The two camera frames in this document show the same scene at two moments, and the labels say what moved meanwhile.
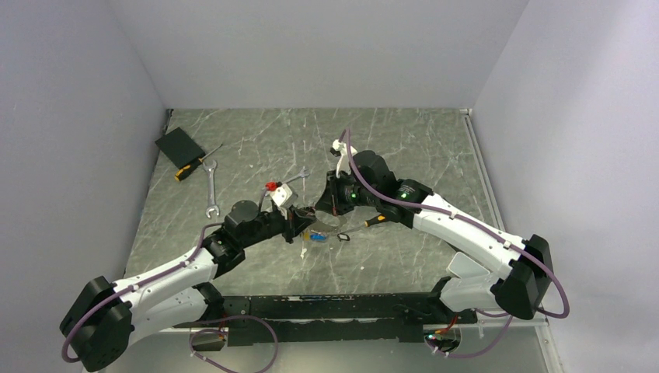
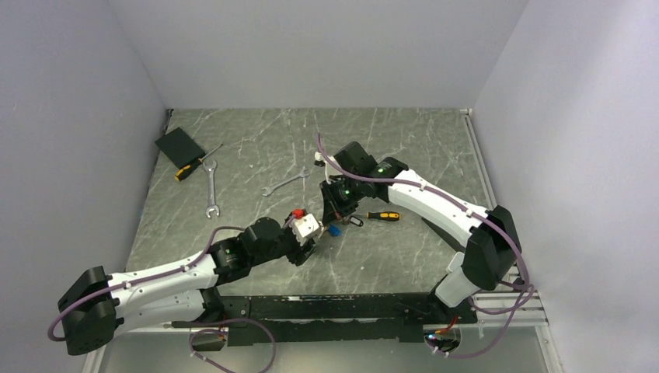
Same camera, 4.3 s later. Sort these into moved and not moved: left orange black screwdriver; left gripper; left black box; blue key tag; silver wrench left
Moved: blue key tag; left gripper
Not moved: left black box; silver wrench left; left orange black screwdriver
